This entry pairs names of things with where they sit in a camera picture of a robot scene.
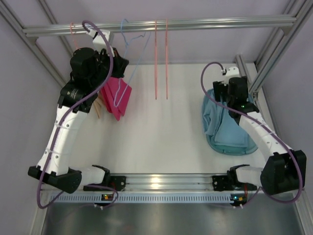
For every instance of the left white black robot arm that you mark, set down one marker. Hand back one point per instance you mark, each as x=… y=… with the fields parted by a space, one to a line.
x=89 y=69

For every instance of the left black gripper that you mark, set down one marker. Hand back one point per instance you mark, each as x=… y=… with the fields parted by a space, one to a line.
x=118 y=65

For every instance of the pink empty hanger left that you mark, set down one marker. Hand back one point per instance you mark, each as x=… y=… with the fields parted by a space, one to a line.
x=155 y=63

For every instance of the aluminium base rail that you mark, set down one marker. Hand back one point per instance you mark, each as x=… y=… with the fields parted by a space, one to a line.
x=161 y=182

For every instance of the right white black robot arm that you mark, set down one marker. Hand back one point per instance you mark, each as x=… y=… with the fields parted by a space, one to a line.
x=284 y=169

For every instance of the aluminium hanging rail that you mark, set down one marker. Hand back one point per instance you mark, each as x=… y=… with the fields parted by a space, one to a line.
x=163 y=25

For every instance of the slotted grey cable duct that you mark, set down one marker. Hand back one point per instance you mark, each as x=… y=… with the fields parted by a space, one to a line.
x=126 y=197

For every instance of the pink empty hanger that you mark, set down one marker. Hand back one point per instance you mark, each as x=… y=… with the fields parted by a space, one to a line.
x=155 y=63
x=166 y=59

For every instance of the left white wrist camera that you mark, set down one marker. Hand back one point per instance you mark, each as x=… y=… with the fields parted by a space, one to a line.
x=98 y=40

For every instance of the aluminium frame post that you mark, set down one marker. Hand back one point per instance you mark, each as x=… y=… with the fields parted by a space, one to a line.
x=7 y=12
x=276 y=45

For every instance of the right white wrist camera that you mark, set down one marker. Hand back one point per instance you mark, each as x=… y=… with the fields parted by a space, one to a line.
x=229 y=73

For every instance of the magenta pink trousers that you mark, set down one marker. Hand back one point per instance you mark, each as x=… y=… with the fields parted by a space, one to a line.
x=108 y=93

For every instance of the pink empty hanger right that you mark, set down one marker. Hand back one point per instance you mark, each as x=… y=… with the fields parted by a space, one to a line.
x=166 y=59

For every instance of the right aluminium frame post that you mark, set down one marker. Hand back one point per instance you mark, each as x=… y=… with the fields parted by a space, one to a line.
x=276 y=45

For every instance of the blue hanger of pink trousers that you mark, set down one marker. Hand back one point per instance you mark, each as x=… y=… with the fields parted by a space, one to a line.
x=121 y=90

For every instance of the beige trousers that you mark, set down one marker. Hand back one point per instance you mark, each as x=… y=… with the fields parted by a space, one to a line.
x=99 y=104

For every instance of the teal plastic bin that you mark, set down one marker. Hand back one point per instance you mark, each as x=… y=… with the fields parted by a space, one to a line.
x=230 y=149

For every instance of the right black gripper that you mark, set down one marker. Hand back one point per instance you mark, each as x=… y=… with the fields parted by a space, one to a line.
x=218 y=88

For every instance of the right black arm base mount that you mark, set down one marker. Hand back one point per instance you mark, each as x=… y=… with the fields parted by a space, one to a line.
x=224 y=183

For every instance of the far left pink hanger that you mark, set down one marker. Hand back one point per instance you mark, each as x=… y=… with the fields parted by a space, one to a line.
x=72 y=35

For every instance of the left aluminium frame post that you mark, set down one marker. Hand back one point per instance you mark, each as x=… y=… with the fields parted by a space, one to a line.
x=7 y=12

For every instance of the light blue trousers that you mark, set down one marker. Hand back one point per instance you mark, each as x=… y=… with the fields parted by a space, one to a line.
x=219 y=126

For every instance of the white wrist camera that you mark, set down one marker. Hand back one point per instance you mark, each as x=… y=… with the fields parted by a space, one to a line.
x=229 y=73
x=98 y=40

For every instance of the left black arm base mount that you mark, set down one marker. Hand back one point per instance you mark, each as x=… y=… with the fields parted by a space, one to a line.
x=115 y=182

